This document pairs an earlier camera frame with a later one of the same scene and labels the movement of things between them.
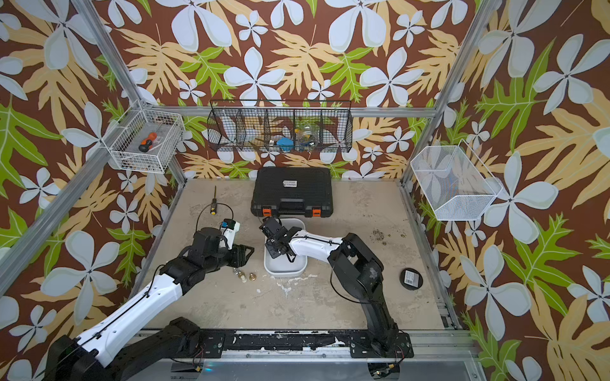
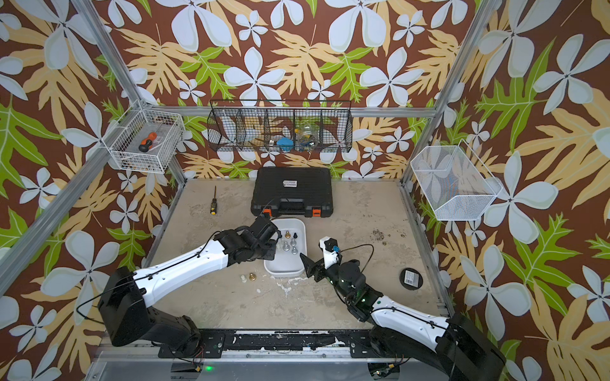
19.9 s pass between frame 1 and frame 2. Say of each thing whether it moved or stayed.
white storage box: stayed
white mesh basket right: stayed
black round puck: stayed
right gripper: moved
